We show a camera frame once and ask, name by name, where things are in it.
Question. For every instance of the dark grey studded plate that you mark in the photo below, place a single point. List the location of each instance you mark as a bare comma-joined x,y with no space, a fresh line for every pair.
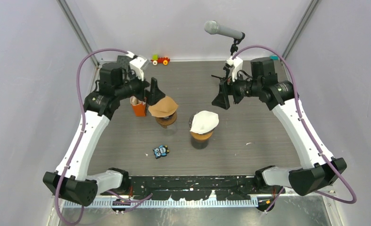
123,61

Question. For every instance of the blue owl toy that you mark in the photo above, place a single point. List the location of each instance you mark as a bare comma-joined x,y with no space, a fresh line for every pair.
161,151

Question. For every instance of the brown paper coffee filter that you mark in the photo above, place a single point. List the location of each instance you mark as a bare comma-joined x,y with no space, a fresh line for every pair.
163,108

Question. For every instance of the grey microphone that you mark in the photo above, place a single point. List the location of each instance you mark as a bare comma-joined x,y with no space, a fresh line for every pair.
214,28

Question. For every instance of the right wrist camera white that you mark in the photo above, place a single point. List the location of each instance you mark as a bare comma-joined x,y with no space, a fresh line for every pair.
232,65

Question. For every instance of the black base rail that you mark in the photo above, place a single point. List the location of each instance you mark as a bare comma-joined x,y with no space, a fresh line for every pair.
194,188

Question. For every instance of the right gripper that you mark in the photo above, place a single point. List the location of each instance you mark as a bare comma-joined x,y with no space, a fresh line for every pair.
226,88

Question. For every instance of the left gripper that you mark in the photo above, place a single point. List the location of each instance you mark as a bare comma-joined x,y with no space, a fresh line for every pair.
155,94

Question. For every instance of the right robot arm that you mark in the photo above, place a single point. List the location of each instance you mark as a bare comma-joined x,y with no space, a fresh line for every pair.
318,167

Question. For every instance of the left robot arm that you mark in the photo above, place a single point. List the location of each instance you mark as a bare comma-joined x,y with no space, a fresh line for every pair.
70,180

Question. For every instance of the white paper coffee filter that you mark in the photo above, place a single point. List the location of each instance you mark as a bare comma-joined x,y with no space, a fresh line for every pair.
204,122

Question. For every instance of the black microphone tripod stand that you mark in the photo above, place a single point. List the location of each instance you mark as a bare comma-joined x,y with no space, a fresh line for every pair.
233,50

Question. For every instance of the dark glass carafe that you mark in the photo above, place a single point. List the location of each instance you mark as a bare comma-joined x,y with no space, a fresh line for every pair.
199,144

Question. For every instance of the orange coffee filter bag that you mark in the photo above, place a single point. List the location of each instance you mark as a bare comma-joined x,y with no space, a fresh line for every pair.
139,107

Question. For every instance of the toy train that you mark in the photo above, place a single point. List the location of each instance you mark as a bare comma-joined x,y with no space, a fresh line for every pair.
159,60

